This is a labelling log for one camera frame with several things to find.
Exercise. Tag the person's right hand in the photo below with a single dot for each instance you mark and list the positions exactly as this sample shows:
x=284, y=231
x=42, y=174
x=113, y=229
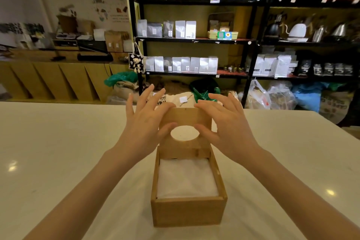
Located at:
x=233, y=133

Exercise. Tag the person's left hand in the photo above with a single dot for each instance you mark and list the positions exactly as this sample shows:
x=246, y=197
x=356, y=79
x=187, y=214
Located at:
x=140, y=133

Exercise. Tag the person's right thumb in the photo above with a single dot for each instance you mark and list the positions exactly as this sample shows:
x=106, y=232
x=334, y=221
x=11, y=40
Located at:
x=206, y=132

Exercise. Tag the person's left middle finger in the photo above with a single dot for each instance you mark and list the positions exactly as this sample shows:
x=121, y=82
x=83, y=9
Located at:
x=157, y=98

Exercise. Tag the person's left thumb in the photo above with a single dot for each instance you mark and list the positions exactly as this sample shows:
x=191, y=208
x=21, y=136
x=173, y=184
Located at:
x=168, y=130

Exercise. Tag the person's left little finger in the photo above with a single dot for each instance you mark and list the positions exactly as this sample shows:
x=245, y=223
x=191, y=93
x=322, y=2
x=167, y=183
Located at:
x=129, y=106

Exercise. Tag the person's right middle finger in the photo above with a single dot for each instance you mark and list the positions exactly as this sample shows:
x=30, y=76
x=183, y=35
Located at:
x=218, y=99

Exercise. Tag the wooden lid with oval hole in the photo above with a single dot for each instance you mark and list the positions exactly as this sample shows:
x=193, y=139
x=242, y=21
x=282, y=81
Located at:
x=185, y=117

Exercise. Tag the person's right forearm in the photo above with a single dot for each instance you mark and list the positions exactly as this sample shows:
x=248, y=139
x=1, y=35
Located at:
x=298, y=194

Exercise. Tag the person's left forearm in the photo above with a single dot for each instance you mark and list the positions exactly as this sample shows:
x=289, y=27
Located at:
x=84, y=192

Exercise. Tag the dark green bag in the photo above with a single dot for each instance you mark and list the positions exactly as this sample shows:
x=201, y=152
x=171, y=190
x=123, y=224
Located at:
x=205, y=88

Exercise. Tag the white cloth sack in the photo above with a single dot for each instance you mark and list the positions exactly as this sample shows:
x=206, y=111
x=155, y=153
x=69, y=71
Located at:
x=180, y=99

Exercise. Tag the green plastic bag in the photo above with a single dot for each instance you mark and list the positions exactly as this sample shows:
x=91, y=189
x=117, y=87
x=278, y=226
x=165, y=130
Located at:
x=121, y=78

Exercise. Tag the group of small glass jars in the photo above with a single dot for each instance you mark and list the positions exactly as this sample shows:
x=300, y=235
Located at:
x=234, y=68

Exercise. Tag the clear plastic bag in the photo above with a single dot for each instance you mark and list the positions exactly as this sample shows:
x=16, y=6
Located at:
x=282, y=96
x=257, y=96

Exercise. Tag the row of silver labelled pouches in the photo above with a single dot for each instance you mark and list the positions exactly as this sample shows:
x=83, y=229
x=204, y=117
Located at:
x=181, y=65

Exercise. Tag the stack of white napkins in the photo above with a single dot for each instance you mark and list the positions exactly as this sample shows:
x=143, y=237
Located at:
x=187, y=178

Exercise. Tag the group of large white bags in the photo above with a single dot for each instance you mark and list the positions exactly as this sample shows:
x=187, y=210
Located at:
x=274, y=65

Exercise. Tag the dark grey coffee pouch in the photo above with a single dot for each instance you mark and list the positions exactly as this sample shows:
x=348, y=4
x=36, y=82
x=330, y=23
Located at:
x=154, y=30

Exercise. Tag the yellow tray with boxes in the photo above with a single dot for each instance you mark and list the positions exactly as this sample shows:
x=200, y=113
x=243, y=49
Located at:
x=222, y=30

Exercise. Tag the white coffee pouch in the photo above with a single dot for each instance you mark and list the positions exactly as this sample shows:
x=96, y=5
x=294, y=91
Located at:
x=191, y=30
x=180, y=29

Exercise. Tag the wooden counter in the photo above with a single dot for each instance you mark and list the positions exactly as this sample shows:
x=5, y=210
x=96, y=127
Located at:
x=56, y=79

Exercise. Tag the wooden tissue box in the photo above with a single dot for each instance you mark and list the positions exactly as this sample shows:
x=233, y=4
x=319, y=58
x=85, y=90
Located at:
x=188, y=211

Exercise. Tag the black metal shelf rack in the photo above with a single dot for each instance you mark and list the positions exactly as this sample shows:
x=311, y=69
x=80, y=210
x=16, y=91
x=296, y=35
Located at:
x=254, y=23

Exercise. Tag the blue plastic bag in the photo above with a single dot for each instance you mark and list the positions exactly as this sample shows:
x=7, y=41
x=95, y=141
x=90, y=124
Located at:
x=308, y=97

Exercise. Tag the black gooseneck kettle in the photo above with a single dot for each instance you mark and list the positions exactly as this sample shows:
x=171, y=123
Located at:
x=272, y=27

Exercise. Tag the brown paper bag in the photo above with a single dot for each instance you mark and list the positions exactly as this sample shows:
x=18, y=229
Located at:
x=67, y=24

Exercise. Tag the white gooseneck kettle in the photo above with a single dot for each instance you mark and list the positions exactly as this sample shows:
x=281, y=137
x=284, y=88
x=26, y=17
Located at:
x=296, y=31

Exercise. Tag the row of black coffee bags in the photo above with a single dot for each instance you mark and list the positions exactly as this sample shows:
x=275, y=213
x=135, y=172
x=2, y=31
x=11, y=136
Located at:
x=326, y=68

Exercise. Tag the printed burlap sack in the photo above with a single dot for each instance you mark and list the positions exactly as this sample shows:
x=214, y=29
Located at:
x=336, y=106

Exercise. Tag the small steel kettle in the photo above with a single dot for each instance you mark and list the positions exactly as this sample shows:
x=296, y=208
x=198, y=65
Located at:
x=319, y=34

